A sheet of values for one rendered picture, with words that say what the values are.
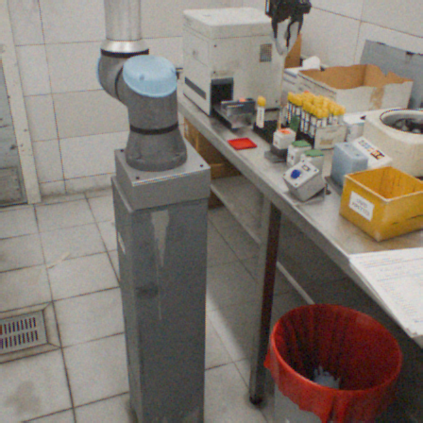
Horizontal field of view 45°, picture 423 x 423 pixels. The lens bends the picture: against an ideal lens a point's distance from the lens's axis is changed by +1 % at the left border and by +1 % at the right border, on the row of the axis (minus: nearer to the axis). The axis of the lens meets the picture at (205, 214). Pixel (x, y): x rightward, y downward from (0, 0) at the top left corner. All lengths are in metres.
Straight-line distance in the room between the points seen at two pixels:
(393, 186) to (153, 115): 0.57
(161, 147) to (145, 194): 0.11
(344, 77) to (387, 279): 1.06
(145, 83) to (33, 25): 1.82
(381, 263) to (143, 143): 0.58
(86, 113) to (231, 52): 1.48
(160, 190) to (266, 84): 0.77
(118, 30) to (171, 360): 0.89
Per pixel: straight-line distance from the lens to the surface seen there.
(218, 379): 1.98
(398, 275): 1.03
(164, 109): 1.17
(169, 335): 1.47
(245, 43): 1.76
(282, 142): 1.44
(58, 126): 3.06
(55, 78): 2.99
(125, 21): 1.26
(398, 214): 1.14
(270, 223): 1.43
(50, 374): 2.06
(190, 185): 1.21
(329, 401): 1.42
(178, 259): 1.31
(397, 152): 1.40
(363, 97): 1.69
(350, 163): 1.28
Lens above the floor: 1.46
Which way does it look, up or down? 30 degrees down
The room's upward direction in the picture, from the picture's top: 1 degrees clockwise
